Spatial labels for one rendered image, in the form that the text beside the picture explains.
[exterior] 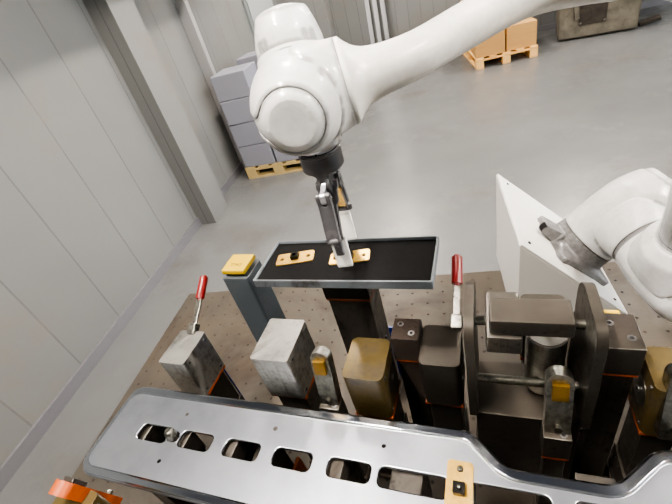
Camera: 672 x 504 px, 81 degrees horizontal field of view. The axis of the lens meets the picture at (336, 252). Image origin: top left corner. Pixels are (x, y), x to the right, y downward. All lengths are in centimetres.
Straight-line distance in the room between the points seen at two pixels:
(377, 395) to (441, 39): 55
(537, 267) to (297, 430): 67
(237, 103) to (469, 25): 375
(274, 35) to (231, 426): 67
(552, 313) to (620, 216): 54
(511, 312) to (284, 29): 50
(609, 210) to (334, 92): 85
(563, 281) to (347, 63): 82
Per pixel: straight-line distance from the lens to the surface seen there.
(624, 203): 115
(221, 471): 81
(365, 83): 49
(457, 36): 56
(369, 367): 72
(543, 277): 111
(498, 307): 64
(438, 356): 72
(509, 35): 643
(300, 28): 62
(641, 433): 83
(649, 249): 102
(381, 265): 78
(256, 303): 95
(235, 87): 419
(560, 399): 70
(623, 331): 73
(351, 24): 774
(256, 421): 83
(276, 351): 76
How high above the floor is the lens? 164
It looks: 35 degrees down
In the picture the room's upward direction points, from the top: 17 degrees counter-clockwise
